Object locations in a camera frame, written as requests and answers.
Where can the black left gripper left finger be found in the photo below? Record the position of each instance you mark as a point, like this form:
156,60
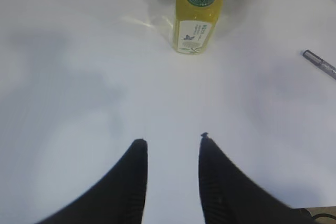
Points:
118,197

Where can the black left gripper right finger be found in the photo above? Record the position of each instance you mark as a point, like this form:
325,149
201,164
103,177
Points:
229,196

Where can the silver glitter pen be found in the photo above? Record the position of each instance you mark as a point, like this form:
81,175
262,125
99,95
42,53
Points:
319,63

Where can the yellow tea bottle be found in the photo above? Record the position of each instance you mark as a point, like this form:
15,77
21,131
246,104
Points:
195,21

